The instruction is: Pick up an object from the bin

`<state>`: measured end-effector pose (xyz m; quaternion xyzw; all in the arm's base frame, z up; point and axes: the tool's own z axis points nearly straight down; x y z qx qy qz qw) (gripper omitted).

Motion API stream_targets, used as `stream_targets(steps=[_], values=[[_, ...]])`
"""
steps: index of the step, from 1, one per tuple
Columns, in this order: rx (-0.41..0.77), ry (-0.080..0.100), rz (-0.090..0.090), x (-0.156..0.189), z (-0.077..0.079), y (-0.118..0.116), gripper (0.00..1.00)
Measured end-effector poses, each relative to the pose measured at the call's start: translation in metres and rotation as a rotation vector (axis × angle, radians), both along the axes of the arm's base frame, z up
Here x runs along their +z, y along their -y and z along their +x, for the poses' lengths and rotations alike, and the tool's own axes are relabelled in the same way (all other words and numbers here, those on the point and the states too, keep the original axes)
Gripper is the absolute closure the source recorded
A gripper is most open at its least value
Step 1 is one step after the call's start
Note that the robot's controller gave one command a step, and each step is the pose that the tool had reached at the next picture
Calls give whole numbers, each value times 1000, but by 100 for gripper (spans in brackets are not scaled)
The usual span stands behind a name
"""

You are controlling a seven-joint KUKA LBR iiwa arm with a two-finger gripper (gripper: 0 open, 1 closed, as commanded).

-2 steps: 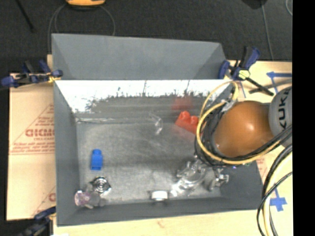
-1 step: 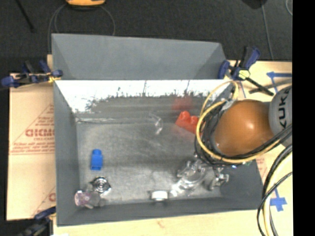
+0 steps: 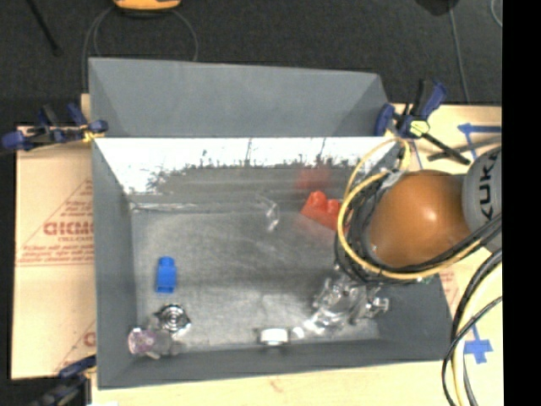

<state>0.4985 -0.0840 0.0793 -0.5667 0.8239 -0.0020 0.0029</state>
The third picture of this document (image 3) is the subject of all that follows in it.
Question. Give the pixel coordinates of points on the white round cap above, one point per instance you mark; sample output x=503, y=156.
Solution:
x=273, y=336

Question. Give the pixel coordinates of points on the red toy block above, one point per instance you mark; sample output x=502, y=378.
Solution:
x=322, y=210

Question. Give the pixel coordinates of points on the grey metal bin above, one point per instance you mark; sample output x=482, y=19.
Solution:
x=236, y=264

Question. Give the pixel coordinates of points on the clear glass object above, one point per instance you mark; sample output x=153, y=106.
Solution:
x=272, y=215

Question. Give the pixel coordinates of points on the silver round metal object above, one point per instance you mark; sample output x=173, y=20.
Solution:
x=171, y=317

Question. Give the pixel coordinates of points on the blue toy block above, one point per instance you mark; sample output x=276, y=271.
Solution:
x=165, y=275

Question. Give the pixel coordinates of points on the clear purple round object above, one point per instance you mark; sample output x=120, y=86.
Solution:
x=141, y=341

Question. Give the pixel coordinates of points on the brown cardboard board red print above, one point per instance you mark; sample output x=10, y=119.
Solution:
x=50, y=269

